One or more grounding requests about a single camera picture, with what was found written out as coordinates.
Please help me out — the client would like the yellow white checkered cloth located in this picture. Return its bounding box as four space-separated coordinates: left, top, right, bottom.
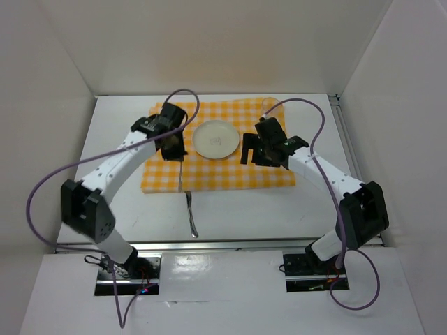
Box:
140 96 295 193

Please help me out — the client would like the silver fork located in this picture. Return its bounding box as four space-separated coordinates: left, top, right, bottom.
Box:
178 161 184 193

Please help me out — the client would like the cream round plate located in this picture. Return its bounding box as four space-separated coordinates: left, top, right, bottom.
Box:
192 120 240 160

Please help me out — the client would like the silver table knife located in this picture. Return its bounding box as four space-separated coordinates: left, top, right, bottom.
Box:
185 191 199 239

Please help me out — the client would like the clear plastic cup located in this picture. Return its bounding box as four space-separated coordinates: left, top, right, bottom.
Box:
261 97 284 119

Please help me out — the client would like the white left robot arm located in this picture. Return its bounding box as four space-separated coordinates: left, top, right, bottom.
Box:
61 103 188 278

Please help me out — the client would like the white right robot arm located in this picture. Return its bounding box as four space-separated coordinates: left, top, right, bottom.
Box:
240 117 389 274

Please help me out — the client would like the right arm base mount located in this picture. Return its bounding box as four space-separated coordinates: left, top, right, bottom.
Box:
278 252 349 293

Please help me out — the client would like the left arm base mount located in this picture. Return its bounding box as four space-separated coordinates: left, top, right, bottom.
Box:
84 253 161 297

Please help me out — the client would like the aluminium front rail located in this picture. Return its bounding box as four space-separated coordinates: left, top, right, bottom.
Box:
55 237 385 254

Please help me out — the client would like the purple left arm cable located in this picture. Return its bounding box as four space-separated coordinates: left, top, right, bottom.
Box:
27 89 200 329

